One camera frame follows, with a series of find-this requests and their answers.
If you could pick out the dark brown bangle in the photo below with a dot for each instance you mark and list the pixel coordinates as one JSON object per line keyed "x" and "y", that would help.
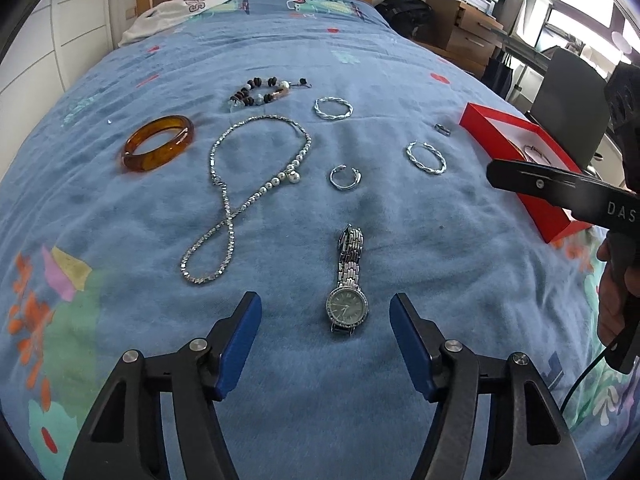
{"x": 526, "y": 149}

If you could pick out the black backpack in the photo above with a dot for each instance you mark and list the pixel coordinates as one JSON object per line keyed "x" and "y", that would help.
{"x": 405, "y": 12}

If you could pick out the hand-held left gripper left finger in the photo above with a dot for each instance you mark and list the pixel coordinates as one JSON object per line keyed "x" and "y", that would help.
{"x": 240, "y": 340}

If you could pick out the twisted silver bangle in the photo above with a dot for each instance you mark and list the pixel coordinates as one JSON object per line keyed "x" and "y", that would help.
{"x": 317, "y": 108}
{"x": 415, "y": 162}

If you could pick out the blue printed bedsheet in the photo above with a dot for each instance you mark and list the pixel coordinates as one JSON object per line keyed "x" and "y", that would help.
{"x": 350, "y": 50}

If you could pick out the navy tote bag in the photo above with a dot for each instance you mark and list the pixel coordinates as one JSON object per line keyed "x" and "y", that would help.
{"x": 500, "y": 75}

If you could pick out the white wardrobe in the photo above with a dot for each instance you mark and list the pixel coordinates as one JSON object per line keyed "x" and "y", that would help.
{"x": 75, "y": 15}

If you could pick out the silver wristwatch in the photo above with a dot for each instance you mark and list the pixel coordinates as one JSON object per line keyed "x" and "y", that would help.
{"x": 347, "y": 305}

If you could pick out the dark desk chair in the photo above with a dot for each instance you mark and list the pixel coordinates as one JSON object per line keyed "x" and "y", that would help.
{"x": 570, "y": 90}

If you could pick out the wooden drawer cabinet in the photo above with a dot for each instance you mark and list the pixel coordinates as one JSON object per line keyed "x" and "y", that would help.
{"x": 470, "y": 35}

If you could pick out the person's right hand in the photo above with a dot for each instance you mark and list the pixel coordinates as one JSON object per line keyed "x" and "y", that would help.
{"x": 607, "y": 300}

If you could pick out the red jewelry box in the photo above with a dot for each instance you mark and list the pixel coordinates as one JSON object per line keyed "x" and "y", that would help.
{"x": 545, "y": 215}

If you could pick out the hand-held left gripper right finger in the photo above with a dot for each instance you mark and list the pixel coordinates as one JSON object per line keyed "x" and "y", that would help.
{"x": 412, "y": 345}

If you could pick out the amber bangle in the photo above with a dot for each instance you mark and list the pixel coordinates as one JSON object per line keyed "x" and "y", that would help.
{"x": 150, "y": 160}

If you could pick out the white garment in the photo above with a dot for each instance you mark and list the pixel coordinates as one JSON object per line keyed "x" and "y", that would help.
{"x": 160, "y": 17}

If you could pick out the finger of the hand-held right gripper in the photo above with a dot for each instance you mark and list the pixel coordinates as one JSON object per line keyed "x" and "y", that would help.
{"x": 540, "y": 185}

